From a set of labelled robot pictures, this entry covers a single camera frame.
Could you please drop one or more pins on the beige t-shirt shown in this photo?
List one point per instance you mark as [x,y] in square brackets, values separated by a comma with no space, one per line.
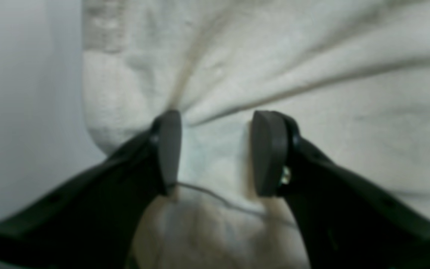
[354,74]

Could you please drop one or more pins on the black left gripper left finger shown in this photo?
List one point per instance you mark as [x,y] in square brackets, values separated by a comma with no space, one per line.
[91,220]

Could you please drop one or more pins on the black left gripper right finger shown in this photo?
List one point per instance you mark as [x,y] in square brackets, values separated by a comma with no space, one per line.
[346,221]

